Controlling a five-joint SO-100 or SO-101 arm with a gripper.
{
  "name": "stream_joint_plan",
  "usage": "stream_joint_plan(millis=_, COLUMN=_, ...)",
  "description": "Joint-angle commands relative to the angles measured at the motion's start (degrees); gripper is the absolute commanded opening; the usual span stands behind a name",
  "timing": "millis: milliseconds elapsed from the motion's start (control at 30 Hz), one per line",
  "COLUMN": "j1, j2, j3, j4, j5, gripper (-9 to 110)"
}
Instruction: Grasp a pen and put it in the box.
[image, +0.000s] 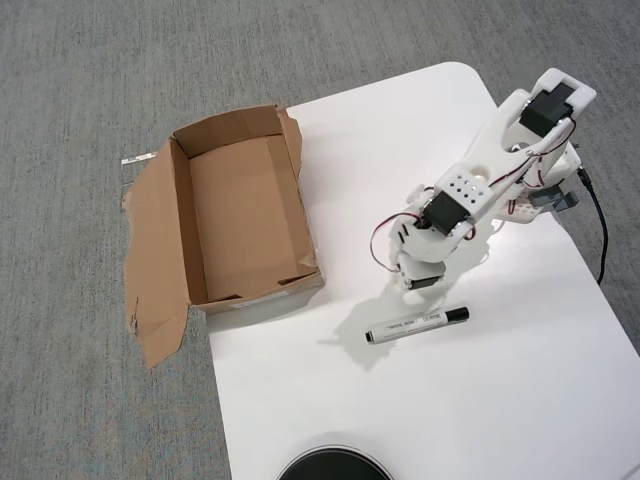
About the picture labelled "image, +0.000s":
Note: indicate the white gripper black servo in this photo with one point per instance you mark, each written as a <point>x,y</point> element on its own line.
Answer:
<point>421,283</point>

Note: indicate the white marker pen black cap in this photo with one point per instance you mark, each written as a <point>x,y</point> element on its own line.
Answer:
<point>415,325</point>

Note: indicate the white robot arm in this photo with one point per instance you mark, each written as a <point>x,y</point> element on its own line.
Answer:
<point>495,145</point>

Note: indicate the open brown cardboard box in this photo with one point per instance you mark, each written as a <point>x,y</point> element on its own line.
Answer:
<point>240,210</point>

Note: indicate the grey table clamp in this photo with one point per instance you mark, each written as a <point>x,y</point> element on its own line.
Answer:
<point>552,199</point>

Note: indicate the black round disc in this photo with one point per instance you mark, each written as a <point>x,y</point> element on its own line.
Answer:
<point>332,462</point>

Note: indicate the white tape strip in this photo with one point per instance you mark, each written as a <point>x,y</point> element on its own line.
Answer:
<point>140,159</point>

